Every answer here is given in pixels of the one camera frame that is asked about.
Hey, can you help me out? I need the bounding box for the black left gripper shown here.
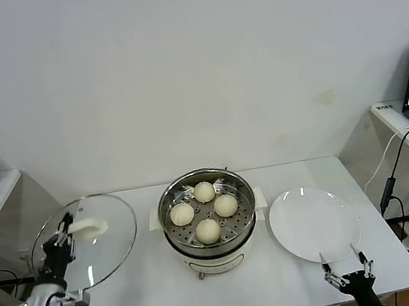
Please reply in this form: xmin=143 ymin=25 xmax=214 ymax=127
xmin=34 ymin=211 xmax=83 ymax=285

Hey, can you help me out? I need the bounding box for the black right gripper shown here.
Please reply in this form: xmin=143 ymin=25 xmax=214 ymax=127
xmin=317 ymin=239 xmax=386 ymax=306

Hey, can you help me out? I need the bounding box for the glass lid with white handle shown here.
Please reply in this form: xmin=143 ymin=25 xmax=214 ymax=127
xmin=23 ymin=188 xmax=147 ymax=299

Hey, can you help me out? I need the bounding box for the white steamed baozi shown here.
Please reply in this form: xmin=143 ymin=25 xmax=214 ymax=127
xmin=193 ymin=217 xmax=224 ymax=247
xmin=167 ymin=201 xmax=197 ymax=228
xmin=212 ymin=192 xmax=241 ymax=219
xmin=192 ymin=180 xmax=218 ymax=205

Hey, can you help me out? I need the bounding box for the steel steamer pot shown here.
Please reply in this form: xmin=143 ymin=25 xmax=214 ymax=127
xmin=145 ymin=186 xmax=275 ymax=287

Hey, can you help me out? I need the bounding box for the stainless steel steamer basket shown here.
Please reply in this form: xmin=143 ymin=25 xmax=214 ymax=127
xmin=153 ymin=162 xmax=262 ymax=260

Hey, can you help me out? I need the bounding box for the white round plate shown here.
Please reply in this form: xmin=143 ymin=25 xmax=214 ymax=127
xmin=265 ymin=180 xmax=365 ymax=269

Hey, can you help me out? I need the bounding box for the white desk with drink cup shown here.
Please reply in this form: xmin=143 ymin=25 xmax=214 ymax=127
xmin=0 ymin=168 xmax=40 ymax=306

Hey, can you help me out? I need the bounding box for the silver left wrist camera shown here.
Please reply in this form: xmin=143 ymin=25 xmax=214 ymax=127
xmin=49 ymin=287 xmax=93 ymax=306

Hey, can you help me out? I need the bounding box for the black cable with adapter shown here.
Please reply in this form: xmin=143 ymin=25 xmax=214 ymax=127
xmin=370 ymin=127 xmax=409 ymax=247

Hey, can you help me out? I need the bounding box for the white cable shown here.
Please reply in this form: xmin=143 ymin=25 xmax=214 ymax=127
xmin=356 ymin=125 xmax=409 ymax=190

